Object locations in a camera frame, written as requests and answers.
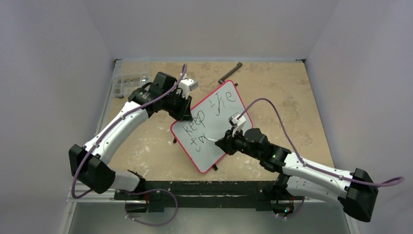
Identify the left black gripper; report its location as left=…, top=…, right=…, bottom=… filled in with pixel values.
left=162, top=90, right=191, bottom=121

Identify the red framed whiteboard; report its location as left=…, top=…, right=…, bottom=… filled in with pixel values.
left=170, top=80, right=245, bottom=174

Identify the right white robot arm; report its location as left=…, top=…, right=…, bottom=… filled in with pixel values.
left=214, top=128, right=378, bottom=222

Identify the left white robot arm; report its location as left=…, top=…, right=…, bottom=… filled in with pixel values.
left=68, top=72, right=198, bottom=199

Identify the clear plastic screw box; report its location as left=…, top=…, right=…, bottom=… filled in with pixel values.
left=112, top=72, right=150, bottom=98

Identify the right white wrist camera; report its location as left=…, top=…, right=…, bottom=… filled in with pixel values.
left=228, top=113, right=246, bottom=136

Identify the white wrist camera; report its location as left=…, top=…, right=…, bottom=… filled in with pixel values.
left=176, top=78, right=198, bottom=99
left=228, top=113, right=246, bottom=136

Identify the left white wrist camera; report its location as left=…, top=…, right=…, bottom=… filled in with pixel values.
left=176, top=78, right=198, bottom=99

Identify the black crank handle tool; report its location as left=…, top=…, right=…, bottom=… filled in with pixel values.
left=218, top=62, right=243, bottom=84

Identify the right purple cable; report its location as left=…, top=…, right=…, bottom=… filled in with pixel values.
left=239, top=98, right=405, bottom=188

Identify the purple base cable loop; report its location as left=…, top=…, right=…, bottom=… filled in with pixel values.
left=125, top=188, right=179, bottom=226

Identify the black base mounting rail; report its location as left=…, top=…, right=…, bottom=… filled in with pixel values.
left=114, top=181, right=296, bottom=215

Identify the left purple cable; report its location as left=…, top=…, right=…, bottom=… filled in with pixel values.
left=71, top=63, right=188, bottom=199

